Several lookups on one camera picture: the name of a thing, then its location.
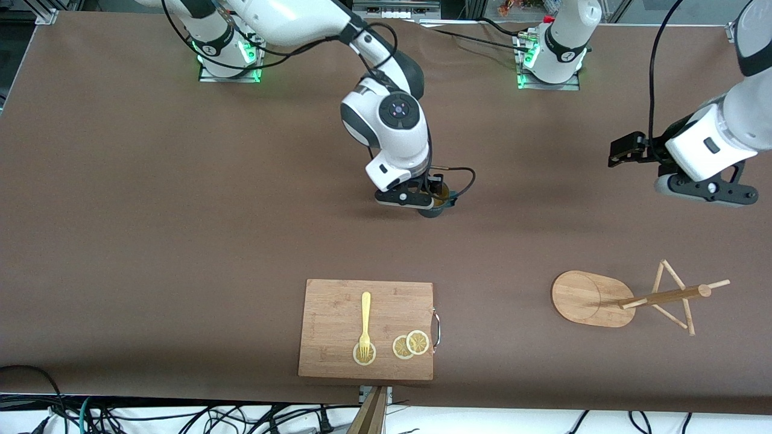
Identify teal cup with yellow inside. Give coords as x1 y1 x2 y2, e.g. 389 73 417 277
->
416 184 453 219

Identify wooden mug rack with base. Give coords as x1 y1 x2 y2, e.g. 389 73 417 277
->
551 259 732 337

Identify yellow plastic fork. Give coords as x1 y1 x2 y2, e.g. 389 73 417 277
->
358 292 372 361

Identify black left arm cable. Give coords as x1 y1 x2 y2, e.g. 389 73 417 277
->
648 0 688 148

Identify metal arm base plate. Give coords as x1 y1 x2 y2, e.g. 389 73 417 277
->
516 30 583 91
198 33 265 83

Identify black cable to arm base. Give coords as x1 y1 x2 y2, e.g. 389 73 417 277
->
416 15 537 56

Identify wooden cutting board, metal handle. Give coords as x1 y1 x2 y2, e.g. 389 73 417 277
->
297 278 441 382

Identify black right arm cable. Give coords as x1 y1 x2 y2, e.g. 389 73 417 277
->
160 0 400 82

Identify brown wooden post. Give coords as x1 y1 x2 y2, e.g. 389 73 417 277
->
347 386 388 434

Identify tangled black floor cables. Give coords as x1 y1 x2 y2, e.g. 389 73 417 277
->
0 365 423 434

